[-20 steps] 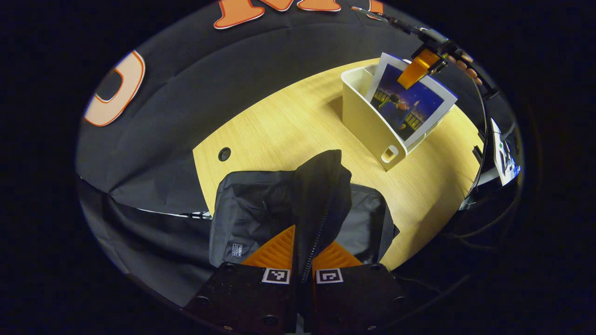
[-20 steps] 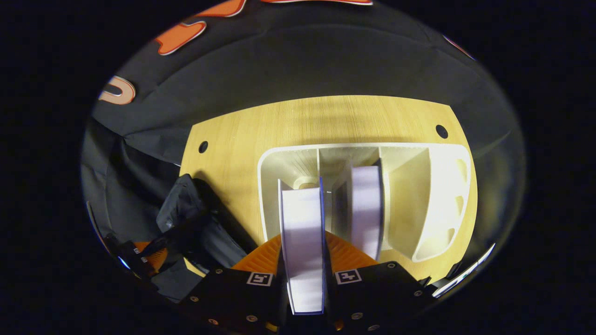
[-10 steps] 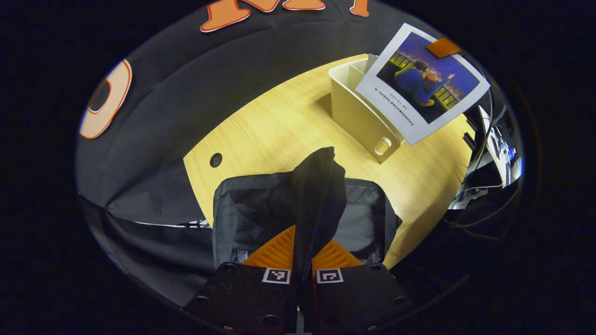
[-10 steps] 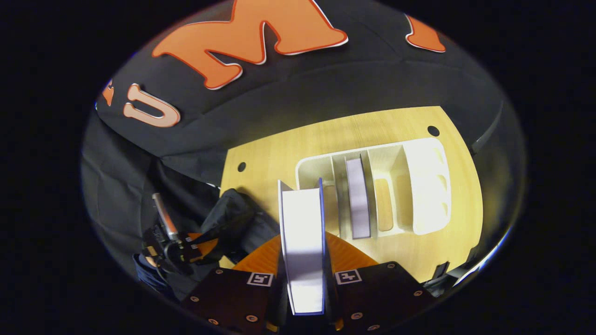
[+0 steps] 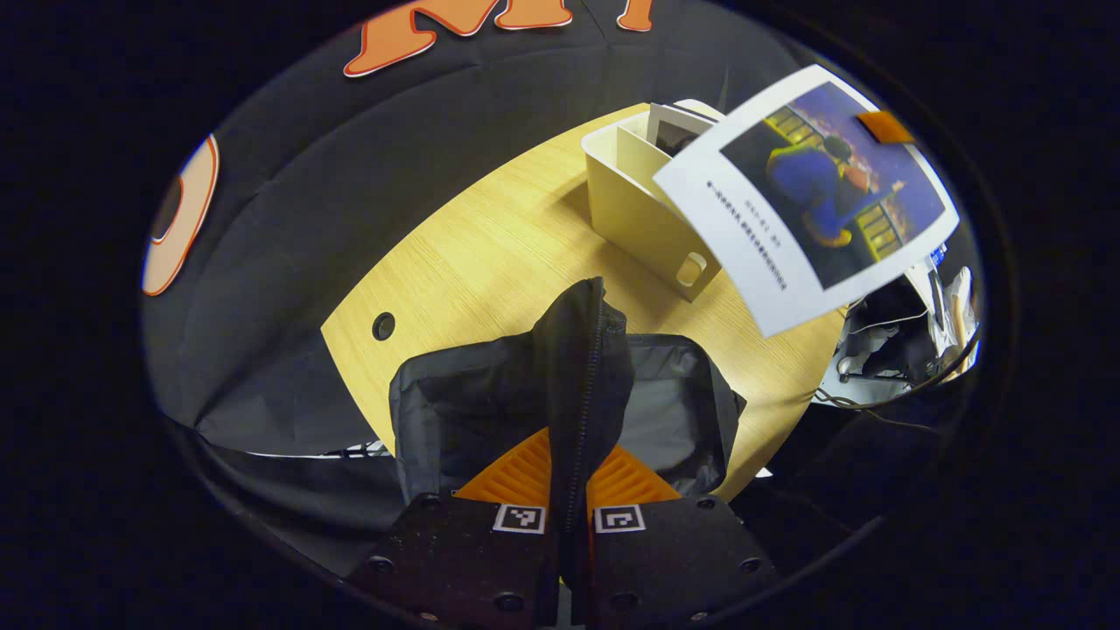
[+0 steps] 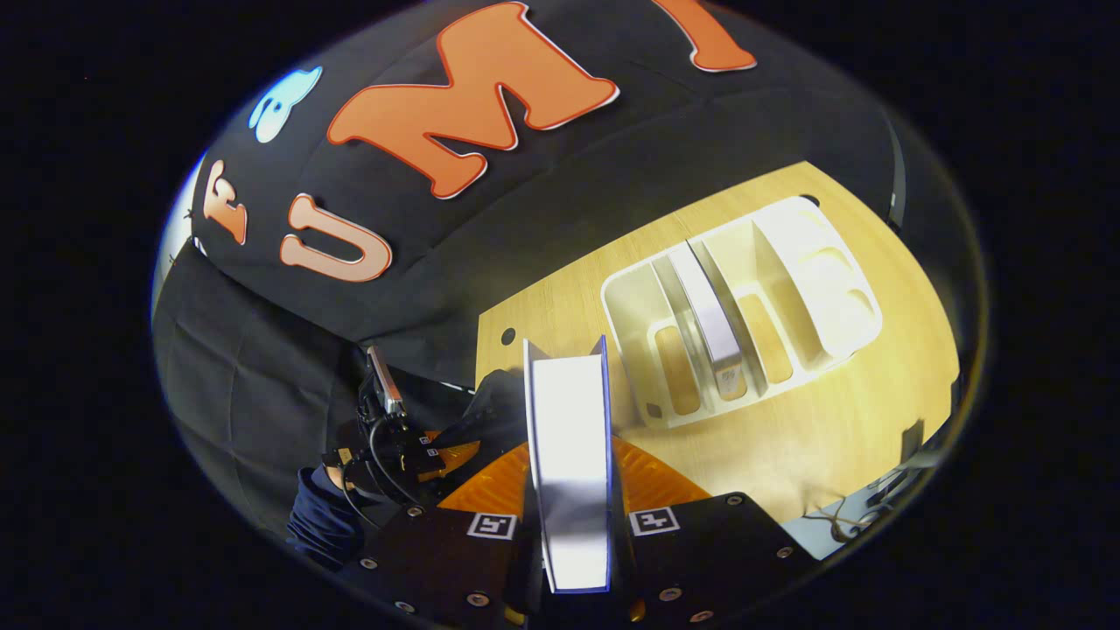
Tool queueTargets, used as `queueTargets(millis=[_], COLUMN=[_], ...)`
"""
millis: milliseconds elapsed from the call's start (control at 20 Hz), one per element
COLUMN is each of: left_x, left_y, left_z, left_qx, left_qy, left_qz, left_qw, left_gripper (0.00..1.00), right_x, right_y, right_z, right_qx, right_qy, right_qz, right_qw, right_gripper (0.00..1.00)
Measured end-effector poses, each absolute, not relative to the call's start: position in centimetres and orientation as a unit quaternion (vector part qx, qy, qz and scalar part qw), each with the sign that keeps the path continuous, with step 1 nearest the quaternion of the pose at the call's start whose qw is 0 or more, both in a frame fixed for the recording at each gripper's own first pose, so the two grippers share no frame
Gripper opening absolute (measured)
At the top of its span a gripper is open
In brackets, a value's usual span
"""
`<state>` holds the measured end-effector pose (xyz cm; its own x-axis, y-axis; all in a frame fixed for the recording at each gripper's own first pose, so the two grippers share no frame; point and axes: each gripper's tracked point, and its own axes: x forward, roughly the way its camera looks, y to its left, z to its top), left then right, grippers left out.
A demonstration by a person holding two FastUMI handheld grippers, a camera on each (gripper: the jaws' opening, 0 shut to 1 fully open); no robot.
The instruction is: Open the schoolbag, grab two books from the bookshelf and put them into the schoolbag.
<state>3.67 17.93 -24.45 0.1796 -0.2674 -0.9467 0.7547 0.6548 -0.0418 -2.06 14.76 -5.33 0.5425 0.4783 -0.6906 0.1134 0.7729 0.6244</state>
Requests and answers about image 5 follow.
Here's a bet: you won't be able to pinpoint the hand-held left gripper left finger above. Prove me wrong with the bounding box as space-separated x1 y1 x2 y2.
348 427 561 627

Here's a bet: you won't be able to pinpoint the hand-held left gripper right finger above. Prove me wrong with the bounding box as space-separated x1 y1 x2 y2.
584 443 780 627

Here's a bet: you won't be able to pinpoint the black schoolbag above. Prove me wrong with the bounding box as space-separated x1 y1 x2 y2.
388 276 747 589

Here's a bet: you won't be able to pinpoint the blue spine book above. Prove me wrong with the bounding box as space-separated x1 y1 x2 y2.
652 63 961 339

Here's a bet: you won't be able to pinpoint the white bookshelf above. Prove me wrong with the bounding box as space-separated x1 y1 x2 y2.
582 99 727 303

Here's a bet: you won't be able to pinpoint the black backdrop cloth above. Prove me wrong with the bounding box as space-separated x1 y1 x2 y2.
140 0 876 578

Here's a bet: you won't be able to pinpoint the cluttered cables and devices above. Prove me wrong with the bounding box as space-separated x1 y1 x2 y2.
814 262 983 412

